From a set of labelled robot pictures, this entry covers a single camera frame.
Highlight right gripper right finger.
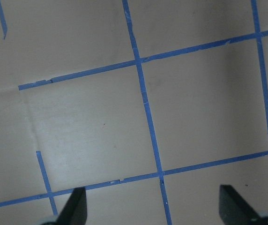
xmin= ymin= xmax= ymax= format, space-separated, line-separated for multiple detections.
xmin=219 ymin=185 xmax=268 ymax=225

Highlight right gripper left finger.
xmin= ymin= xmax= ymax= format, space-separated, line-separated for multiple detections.
xmin=38 ymin=187 xmax=88 ymax=225

